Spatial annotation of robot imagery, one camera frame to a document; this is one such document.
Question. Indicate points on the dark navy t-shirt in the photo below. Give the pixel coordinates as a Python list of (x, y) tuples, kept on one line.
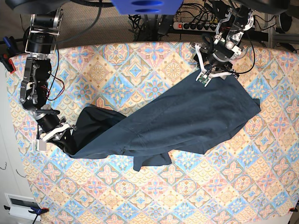
[(188, 117)]

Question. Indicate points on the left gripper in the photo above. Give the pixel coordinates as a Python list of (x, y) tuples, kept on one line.
[(220, 58)]

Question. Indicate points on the red black clamp upper left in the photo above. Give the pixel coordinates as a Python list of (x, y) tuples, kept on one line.
[(5, 58)]

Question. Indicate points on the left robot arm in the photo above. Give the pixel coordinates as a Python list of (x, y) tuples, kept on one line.
[(234, 22)]

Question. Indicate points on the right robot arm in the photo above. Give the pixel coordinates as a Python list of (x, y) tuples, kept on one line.
[(41, 36)]

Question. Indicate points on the blue clamp lower left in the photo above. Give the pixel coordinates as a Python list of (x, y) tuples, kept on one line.
[(35, 211)]

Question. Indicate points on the white power strip red switch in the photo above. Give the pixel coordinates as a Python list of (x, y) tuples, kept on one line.
[(193, 27)]

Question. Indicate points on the patterned colourful tablecloth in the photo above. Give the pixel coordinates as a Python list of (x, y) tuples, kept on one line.
[(254, 177)]

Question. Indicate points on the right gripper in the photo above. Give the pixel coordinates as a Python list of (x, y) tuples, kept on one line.
[(48, 120)]

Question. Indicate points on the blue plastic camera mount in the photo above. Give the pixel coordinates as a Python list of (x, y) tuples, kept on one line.
[(167, 7)]

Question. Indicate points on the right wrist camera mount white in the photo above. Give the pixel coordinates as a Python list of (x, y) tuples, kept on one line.
[(40, 143)]

